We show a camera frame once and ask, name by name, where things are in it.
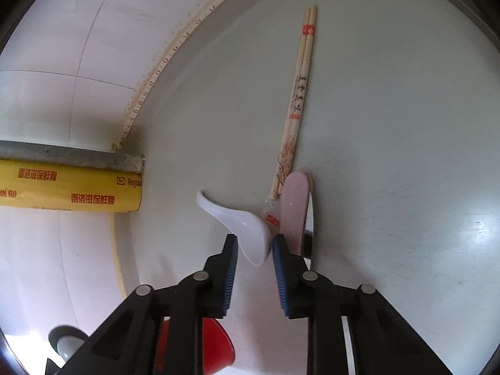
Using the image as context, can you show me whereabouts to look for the beige printed sealing tape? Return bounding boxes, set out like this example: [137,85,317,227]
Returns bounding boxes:
[110,0,272,299]

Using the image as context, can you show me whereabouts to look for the yellow cling wrap roll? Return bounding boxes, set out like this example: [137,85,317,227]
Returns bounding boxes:
[0,159,143,213]

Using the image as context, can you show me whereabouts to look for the red utensil canister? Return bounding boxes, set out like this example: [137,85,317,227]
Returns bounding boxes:
[156,317,236,375]

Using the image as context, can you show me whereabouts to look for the pink handled knife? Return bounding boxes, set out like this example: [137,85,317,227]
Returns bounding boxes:
[281,171,315,259]

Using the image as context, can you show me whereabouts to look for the wooden chopsticks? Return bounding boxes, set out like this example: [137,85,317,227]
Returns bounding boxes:
[263,2,319,229]

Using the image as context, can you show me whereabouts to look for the grey pipe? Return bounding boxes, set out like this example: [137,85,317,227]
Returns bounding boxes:
[0,141,145,173]

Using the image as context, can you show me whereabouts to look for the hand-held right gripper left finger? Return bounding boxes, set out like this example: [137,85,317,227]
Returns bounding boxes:
[58,233,239,375]

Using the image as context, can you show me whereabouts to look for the white ceramic soup spoon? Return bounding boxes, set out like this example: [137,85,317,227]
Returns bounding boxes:
[196,191,273,267]

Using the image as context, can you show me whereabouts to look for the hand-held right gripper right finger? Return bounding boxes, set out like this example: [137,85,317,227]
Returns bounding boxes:
[272,233,454,375]

